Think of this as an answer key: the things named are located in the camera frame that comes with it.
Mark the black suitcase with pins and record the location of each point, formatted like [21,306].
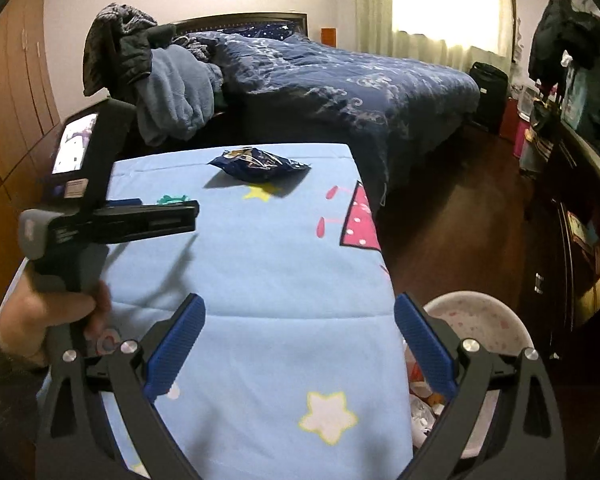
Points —
[487,97]

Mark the tablet with lit screen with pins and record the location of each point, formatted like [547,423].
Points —
[75,142]

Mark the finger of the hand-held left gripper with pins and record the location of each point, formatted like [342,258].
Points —
[150,222]
[122,203]

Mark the white plastic bin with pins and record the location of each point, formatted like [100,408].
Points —
[485,320]

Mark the light blue printed blanket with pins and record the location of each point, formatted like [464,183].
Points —
[270,280]

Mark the hanging black jacket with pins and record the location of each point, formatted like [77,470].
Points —
[562,35]

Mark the dark wooden desk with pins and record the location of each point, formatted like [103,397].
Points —
[580,240]

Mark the person's left forearm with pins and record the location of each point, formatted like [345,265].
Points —
[5,410]

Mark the bed with blue duvet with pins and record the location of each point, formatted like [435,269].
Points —
[340,90]

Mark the person's left hand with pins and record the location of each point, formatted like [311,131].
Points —
[45,315]

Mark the pale window curtain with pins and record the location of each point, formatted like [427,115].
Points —
[380,5]

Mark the red wrapper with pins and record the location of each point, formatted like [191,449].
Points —
[416,372]

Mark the dark blue snack bag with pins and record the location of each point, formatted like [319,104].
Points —
[257,162]

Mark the brown wooden wardrobe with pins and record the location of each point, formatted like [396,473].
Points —
[10,110]

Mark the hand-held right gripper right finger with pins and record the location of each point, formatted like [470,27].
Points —
[422,345]

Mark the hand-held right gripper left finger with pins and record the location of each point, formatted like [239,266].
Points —
[177,345]

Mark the red box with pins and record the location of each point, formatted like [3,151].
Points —
[509,119]

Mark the dark wooden headboard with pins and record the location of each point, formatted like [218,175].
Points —
[250,22]

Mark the white wrapper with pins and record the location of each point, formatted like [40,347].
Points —
[422,417]

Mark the orange box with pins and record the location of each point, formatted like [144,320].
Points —
[329,36]

